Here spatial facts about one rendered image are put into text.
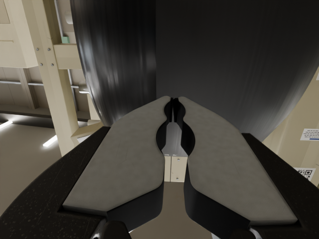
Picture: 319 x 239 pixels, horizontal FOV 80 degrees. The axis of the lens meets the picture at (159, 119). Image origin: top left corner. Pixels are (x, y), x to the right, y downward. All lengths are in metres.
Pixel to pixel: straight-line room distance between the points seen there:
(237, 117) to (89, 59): 0.18
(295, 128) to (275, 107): 0.27
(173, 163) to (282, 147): 0.44
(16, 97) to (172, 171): 9.39
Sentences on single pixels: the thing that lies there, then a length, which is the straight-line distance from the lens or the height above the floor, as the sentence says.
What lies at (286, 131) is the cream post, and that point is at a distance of 0.52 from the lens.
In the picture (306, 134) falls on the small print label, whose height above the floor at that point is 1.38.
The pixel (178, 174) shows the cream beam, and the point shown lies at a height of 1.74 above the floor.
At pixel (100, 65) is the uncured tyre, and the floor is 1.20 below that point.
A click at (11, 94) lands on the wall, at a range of 10.09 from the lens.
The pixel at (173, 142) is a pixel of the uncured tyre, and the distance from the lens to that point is 0.28.
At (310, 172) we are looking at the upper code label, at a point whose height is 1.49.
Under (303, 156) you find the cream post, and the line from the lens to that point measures 0.57.
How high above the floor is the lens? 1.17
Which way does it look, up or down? 25 degrees up
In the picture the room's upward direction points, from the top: 180 degrees counter-clockwise
